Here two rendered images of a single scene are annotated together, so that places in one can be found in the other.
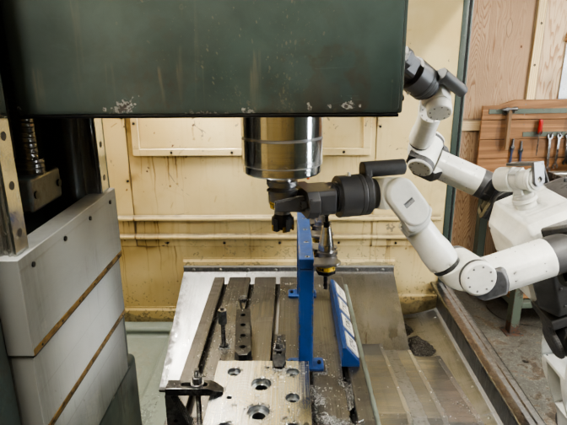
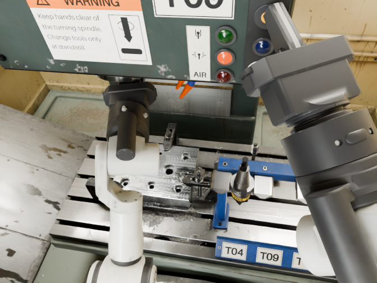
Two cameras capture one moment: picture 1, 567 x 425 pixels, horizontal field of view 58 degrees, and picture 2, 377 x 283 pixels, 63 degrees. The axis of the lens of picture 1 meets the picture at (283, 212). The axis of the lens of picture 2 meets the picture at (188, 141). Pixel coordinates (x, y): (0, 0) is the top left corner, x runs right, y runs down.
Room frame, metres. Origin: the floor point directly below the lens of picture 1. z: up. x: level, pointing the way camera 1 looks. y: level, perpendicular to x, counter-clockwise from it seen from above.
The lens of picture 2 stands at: (1.26, -0.56, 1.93)
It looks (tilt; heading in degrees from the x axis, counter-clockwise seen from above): 50 degrees down; 103
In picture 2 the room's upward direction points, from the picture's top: 6 degrees counter-clockwise
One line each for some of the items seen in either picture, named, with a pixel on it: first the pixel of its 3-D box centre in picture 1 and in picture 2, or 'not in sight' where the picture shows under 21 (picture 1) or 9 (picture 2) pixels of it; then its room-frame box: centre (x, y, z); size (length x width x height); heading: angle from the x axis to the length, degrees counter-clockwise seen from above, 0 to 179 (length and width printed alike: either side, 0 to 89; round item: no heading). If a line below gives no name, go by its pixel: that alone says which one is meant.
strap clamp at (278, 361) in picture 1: (279, 358); (201, 185); (1.15, 0.01, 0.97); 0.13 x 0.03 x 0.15; 179
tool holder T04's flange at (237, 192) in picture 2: (326, 254); (242, 185); (1.29, -0.11, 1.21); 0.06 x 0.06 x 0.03
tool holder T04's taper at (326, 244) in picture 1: (326, 238); (243, 175); (1.29, -0.11, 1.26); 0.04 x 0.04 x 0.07
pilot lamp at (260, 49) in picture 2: not in sight; (263, 46); (1.28, -0.21, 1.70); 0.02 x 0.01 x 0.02; 179
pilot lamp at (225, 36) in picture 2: not in sight; (225, 36); (1.23, -0.21, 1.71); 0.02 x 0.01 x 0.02; 179
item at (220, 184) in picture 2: (326, 261); (221, 182); (1.23, -0.11, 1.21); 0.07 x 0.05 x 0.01; 89
